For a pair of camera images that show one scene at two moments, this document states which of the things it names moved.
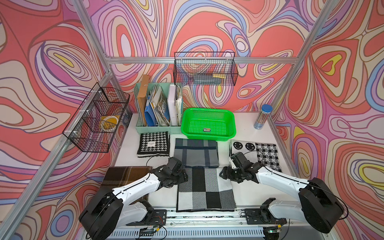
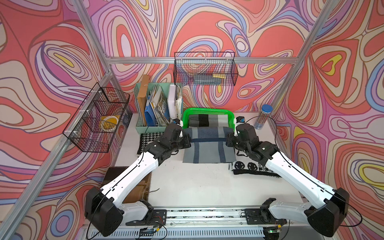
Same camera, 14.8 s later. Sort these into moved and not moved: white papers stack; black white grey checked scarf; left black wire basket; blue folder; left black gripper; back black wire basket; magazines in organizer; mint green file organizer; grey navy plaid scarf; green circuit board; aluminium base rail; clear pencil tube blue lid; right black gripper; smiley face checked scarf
Moved: left black gripper; black white grey checked scarf; right black gripper; smiley face checked scarf; grey navy plaid scarf
Not moved: back black wire basket; mint green file organizer; aluminium base rail; left black wire basket; blue folder; magazines in organizer; clear pencil tube blue lid; green circuit board; white papers stack
